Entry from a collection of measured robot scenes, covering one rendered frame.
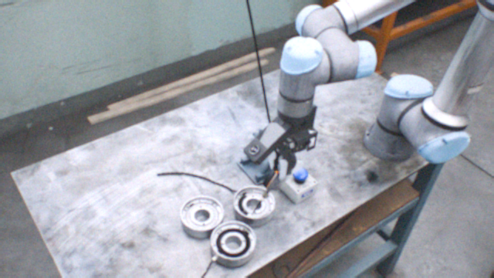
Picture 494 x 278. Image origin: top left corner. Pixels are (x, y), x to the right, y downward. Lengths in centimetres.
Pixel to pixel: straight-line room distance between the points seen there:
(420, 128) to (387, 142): 17
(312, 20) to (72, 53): 178
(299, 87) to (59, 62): 187
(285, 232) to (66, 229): 53
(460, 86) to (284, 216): 52
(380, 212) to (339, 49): 79
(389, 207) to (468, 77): 62
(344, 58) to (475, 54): 33
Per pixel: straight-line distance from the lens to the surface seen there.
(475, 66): 116
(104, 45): 268
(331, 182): 132
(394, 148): 142
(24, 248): 227
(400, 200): 169
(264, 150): 99
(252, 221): 116
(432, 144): 123
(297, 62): 89
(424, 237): 235
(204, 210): 119
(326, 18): 105
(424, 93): 131
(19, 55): 257
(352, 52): 96
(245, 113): 149
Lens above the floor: 176
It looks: 43 degrees down
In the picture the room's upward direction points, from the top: 5 degrees clockwise
